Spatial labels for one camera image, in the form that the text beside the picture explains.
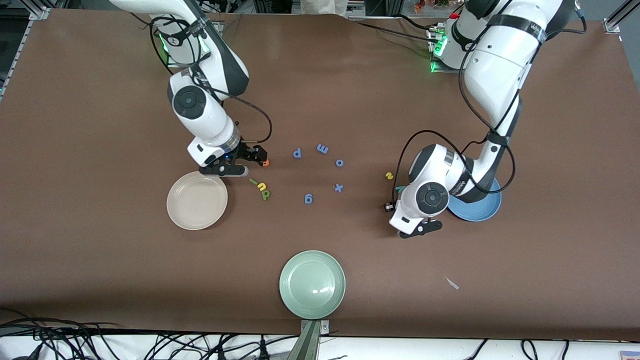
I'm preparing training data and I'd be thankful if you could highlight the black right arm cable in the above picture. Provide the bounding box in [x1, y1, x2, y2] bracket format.
[149, 15, 274, 146]

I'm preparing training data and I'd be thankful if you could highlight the black floor cable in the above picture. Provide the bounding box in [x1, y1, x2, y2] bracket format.
[462, 339, 489, 360]
[0, 306, 123, 335]
[520, 339, 571, 360]
[150, 332, 301, 360]
[0, 330, 117, 360]

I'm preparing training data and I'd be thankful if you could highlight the aluminium frame rail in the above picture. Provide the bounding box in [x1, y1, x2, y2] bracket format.
[0, 6, 52, 102]
[602, 0, 640, 41]

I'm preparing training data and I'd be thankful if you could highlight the black metal frame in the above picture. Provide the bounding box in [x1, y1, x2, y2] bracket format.
[252, 0, 293, 14]

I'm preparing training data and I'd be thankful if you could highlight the blue plate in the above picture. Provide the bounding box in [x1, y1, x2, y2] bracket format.
[447, 177, 502, 222]

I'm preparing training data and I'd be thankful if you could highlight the person in beige clothes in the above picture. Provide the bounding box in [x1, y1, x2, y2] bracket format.
[300, 0, 349, 17]

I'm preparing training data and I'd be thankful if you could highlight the green plate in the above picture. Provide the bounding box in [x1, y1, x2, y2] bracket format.
[279, 250, 347, 320]

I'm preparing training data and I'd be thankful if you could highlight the black table cable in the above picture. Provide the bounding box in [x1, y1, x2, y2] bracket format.
[352, 20, 442, 45]

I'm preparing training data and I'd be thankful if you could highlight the beige plate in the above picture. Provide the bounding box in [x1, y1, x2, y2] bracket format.
[166, 171, 229, 231]

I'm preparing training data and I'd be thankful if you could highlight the grey metal camera post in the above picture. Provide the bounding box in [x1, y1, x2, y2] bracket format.
[287, 320, 330, 360]

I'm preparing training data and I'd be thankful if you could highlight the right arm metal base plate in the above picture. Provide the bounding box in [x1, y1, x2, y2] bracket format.
[166, 21, 221, 69]

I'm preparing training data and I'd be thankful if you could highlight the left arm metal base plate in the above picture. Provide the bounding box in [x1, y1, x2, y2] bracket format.
[429, 26, 466, 75]

